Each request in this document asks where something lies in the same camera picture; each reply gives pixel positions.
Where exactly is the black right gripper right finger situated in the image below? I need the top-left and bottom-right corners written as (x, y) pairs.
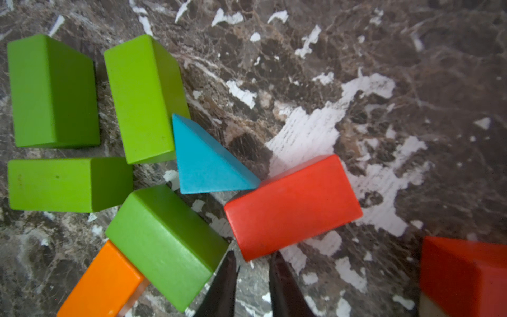
top-left (269, 251), bottom-right (315, 317)

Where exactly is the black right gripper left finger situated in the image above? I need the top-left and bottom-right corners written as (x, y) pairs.
top-left (194, 251), bottom-right (239, 317)

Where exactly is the red block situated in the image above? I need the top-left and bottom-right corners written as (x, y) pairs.
top-left (420, 236), bottom-right (506, 316)
top-left (224, 155), bottom-right (363, 262)

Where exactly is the teal triangle block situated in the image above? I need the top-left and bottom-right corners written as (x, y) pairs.
top-left (172, 114), bottom-right (261, 194)

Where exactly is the green block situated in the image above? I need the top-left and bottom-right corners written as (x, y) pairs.
top-left (106, 185), bottom-right (228, 313)
top-left (104, 34), bottom-right (190, 165)
top-left (8, 157), bottom-right (133, 213)
top-left (7, 34), bottom-right (100, 149)

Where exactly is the tan block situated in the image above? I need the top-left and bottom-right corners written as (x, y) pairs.
top-left (418, 293), bottom-right (448, 317)

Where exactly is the orange block left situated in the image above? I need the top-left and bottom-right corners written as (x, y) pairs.
top-left (57, 241), bottom-right (150, 316)

